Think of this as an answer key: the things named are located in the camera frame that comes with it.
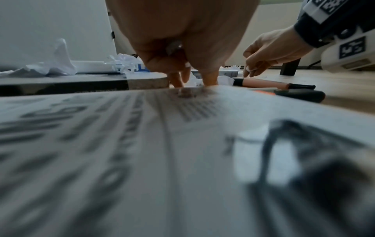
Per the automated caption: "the white book with green circle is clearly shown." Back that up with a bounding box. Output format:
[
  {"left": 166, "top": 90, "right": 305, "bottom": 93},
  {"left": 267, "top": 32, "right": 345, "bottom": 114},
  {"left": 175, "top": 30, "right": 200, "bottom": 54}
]
[{"left": 0, "top": 85, "right": 375, "bottom": 237}]

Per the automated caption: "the wooden floor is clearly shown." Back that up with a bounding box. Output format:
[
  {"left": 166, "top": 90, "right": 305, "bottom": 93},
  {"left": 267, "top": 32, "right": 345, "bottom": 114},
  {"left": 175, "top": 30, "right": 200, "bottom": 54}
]
[{"left": 234, "top": 67, "right": 375, "bottom": 114}]

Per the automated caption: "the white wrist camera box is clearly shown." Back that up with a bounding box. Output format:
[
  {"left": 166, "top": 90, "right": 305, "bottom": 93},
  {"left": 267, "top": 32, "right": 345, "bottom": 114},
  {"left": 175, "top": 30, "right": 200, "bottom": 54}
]
[{"left": 320, "top": 25, "right": 375, "bottom": 73}]

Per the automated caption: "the pink highlighter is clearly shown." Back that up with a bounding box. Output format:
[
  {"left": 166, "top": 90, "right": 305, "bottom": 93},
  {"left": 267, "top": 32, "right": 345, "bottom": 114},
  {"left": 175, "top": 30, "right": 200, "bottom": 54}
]
[{"left": 233, "top": 77, "right": 291, "bottom": 90}]

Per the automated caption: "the pile of paper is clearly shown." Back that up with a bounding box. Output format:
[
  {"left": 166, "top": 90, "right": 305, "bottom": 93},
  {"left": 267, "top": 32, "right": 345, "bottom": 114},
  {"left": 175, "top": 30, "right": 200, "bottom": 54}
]
[{"left": 0, "top": 38, "right": 244, "bottom": 88}]

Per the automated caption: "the black and white book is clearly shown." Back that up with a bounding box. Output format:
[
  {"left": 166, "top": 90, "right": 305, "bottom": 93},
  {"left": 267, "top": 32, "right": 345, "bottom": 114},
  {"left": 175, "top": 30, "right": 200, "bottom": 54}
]
[{"left": 0, "top": 72, "right": 171, "bottom": 96}]

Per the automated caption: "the person's right hand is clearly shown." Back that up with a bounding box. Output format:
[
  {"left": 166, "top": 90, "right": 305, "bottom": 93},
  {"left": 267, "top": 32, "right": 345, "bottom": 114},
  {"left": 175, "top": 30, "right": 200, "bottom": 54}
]
[{"left": 242, "top": 25, "right": 314, "bottom": 78}]

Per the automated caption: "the person's left hand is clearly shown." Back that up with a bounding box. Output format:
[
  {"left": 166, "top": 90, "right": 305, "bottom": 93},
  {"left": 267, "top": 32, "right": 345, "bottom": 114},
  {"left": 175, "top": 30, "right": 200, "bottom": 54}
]
[{"left": 105, "top": 0, "right": 261, "bottom": 88}]

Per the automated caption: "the blue and white book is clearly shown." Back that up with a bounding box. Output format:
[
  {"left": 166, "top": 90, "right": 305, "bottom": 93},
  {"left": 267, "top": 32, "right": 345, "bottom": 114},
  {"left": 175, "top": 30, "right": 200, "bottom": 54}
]
[{"left": 70, "top": 60, "right": 153, "bottom": 75}]

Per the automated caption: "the black wristband with marker tags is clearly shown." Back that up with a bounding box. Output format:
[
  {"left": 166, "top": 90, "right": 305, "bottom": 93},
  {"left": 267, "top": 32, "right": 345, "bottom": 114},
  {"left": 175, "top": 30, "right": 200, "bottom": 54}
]
[{"left": 294, "top": 0, "right": 375, "bottom": 49}]

